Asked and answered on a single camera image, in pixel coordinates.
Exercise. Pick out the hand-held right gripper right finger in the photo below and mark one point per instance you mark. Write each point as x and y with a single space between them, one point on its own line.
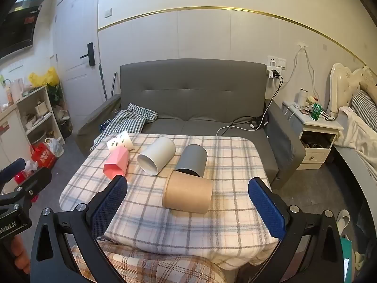
266 209

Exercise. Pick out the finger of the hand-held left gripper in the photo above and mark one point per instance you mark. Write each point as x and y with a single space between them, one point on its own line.
11 169
35 179

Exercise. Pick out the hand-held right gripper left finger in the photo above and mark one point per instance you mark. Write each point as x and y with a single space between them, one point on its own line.
109 209

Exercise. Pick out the brown paper cup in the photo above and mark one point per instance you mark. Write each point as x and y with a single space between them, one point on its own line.
188 193

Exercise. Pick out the pink cup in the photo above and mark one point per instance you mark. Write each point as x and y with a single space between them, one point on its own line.
116 162

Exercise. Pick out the white leaf-print cup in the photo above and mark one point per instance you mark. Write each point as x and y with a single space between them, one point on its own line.
120 143

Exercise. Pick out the grey cup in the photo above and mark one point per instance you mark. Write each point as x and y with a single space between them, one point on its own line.
193 159

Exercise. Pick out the person's left hand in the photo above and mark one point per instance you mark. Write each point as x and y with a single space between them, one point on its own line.
23 256

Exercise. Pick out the red shopping bag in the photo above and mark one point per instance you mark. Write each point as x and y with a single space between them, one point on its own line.
44 156

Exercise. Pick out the white cabinet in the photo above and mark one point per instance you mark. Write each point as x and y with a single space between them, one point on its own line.
11 135

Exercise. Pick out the white plastic bag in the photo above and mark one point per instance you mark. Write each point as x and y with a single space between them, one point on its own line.
56 147

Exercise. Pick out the grey plaid blanket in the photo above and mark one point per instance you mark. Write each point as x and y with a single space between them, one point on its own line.
147 224

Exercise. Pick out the white shelf unit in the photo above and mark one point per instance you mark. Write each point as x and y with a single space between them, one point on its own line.
50 115

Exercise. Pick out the white nightstand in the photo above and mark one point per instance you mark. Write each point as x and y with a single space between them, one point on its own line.
316 150

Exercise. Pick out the white slipper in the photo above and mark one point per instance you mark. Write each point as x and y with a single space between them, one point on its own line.
360 261
343 221

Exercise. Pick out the orange plaid cloth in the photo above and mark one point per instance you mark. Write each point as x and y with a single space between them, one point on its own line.
165 271

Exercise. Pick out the green checked cloth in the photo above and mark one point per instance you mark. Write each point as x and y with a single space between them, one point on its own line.
129 121

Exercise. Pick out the teal box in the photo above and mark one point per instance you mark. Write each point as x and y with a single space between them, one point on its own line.
347 259

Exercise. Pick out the yellow plastic bag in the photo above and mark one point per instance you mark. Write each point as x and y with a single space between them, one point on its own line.
44 77

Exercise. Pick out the green drink can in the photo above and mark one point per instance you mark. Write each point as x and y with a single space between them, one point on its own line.
317 112

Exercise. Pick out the white tumbler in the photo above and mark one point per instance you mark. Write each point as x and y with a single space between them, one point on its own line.
303 97

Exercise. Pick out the white bed blanket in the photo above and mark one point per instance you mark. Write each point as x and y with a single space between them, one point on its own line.
356 132

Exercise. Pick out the black charger plug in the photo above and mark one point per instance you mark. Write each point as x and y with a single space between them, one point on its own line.
275 73

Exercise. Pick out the black range hood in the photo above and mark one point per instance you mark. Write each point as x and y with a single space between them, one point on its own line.
17 32

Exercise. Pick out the grey sofa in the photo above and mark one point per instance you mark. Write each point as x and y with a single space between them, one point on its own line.
191 94

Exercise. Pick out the black door lock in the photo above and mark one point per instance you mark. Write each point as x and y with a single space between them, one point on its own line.
89 53

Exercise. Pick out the checked pillow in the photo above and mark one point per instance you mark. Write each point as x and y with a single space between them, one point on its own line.
363 106

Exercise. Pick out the cream bed headboard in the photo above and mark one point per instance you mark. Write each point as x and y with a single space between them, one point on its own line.
341 79

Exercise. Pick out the white door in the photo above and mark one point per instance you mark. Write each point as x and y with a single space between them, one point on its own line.
73 29

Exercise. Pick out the white wall socket panel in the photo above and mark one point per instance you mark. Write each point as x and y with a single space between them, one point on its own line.
277 62

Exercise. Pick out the white light switch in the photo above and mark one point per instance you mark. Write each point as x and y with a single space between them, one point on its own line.
108 13

